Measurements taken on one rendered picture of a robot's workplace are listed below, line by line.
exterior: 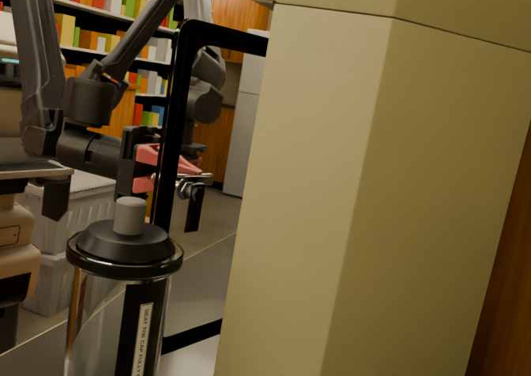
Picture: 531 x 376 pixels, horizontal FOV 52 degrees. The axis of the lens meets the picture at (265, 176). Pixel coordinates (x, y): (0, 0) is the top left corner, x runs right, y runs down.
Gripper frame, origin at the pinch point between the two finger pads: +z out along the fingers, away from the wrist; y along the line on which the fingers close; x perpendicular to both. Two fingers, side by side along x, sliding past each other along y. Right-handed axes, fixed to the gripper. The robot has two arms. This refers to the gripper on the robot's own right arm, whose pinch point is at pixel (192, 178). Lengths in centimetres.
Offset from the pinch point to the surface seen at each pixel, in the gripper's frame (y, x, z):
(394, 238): 1.3, -9.3, 27.1
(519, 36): 22.5, -2.5, 33.9
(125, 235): -2.1, -20.6, 4.4
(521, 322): -14, 24, 45
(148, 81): -7, 357, -234
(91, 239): -2.5, -22.9, 2.5
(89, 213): -69, 165, -136
